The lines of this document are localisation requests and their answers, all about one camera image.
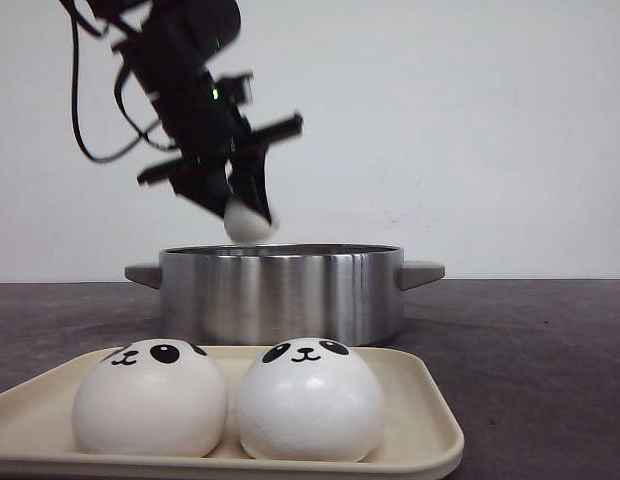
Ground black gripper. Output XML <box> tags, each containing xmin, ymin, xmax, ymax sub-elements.
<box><xmin>112</xmin><ymin>29</ymin><xmax>303</xmax><ymax>224</ymax></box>

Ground panda bun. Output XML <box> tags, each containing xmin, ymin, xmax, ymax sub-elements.
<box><xmin>72</xmin><ymin>338</ymin><xmax>228</xmax><ymax>457</ymax></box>
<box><xmin>223</xmin><ymin>198</ymin><xmax>279</xmax><ymax>244</ymax></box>
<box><xmin>236</xmin><ymin>337</ymin><xmax>386</xmax><ymax>461</ymax></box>

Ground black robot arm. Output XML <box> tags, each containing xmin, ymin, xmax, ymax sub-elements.
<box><xmin>88</xmin><ymin>1</ymin><xmax>303</xmax><ymax>222</ymax></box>

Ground stainless steel steamer pot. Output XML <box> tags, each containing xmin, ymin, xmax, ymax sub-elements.
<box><xmin>124</xmin><ymin>244</ymin><xmax>445</xmax><ymax>346</ymax></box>

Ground cream plastic tray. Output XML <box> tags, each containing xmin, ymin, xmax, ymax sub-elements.
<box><xmin>0</xmin><ymin>348</ymin><xmax>464</xmax><ymax>479</ymax></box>

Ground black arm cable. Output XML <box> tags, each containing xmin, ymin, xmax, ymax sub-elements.
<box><xmin>59</xmin><ymin>0</ymin><xmax>184</xmax><ymax>164</ymax></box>

